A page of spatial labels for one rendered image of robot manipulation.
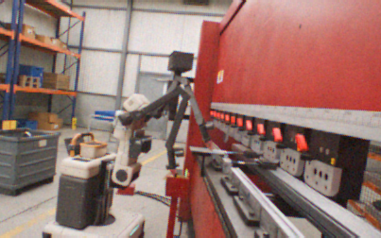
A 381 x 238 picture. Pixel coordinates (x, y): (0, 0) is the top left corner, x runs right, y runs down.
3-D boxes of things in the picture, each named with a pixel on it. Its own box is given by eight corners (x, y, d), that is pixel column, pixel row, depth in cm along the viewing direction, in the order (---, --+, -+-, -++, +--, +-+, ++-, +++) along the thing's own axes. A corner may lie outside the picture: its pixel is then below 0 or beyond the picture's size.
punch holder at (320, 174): (303, 181, 87) (310, 127, 86) (329, 184, 88) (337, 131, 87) (329, 197, 72) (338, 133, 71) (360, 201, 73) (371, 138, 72)
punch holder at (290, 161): (278, 166, 107) (285, 123, 106) (300, 168, 107) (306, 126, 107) (295, 177, 92) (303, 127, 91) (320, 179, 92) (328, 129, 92)
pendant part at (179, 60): (160, 119, 381) (167, 56, 377) (178, 121, 386) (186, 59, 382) (164, 123, 332) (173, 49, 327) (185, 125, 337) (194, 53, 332)
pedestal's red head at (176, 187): (164, 188, 231) (167, 166, 230) (184, 190, 232) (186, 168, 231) (164, 196, 211) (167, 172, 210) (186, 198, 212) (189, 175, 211)
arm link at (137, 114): (182, 81, 210) (181, 81, 200) (192, 97, 211) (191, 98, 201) (133, 111, 218) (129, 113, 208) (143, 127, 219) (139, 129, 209)
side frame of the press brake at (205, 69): (177, 212, 351) (200, 25, 339) (244, 220, 356) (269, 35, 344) (177, 221, 326) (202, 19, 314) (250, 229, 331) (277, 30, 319)
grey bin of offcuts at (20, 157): (21, 174, 419) (25, 127, 416) (56, 181, 409) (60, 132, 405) (-30, 189, 341) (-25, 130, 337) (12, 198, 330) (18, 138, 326)
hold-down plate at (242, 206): (233, 201, 153) (233, 195, 152) (242, 202, 153) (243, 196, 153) (247, 226, 123) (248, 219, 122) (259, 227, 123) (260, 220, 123)
